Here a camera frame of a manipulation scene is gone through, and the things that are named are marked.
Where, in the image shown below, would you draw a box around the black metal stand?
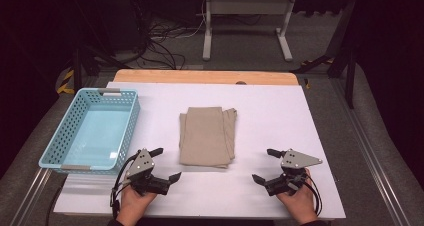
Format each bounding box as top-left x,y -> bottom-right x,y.
293,0 -> 359,110
68,0 -> 131,89

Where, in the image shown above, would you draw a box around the person's right hand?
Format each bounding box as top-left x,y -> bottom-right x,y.
275,168 -> 320,225

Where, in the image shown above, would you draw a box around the white metal stand frame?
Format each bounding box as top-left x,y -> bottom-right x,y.
201,0 -> 298,63

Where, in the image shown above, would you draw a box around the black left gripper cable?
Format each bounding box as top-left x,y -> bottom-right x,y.
109,150 -> 143,221

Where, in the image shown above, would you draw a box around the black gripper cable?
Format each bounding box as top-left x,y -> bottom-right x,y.
303,171 -> 324,218
109,150 -> 143,221

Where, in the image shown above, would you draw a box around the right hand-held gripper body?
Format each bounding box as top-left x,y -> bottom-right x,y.
264,148 -> 324,197

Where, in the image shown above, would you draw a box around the person's left hand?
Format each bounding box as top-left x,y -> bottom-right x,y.
116,184 -> 158,224

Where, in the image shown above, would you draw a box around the white table board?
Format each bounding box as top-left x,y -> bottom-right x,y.
53,81 -> 347,221

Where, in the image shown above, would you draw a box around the light blue plastic basket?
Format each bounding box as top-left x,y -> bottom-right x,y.
37,87 -> 141,176

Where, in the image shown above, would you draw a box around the aluminium floor rail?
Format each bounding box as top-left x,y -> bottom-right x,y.
9,167 -> 53,226
331,77 -> 413,226

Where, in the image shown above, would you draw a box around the tangle of black floor cables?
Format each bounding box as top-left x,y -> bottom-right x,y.
131,0 -> 208,71

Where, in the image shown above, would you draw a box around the yellow black hazard tape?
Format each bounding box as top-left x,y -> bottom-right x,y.
55,68 -> 76,96
299,56 -> 335,69

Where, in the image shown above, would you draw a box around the beige pants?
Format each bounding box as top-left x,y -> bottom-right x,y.
178,106 -> 239,170

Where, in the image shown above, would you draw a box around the wooden table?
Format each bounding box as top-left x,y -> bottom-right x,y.
113,68 -> 300,87

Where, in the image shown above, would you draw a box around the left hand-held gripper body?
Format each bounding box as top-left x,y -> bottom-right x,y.
123,148 -> 172,197

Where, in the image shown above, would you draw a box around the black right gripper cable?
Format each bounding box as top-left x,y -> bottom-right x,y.
303,171 -> 324,218

